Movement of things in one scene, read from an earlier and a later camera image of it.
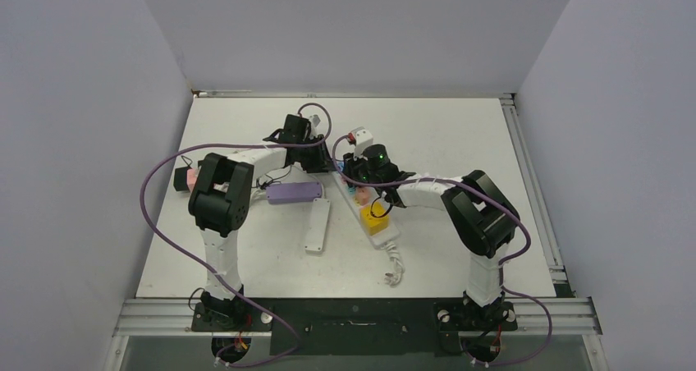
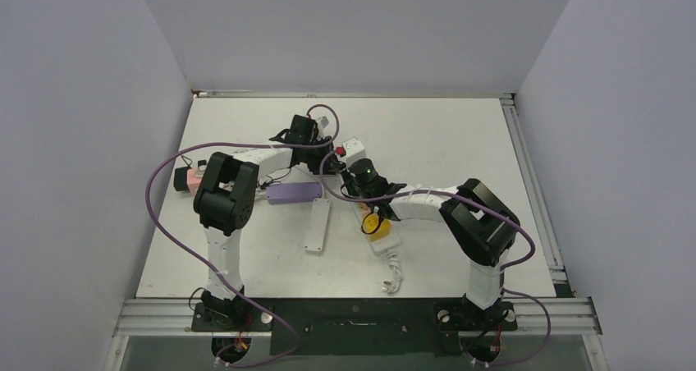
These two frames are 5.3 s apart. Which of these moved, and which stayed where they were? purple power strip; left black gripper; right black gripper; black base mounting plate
Moved: right black gripper
Stayed: purple power strip; left black gripper; black base mounting plate
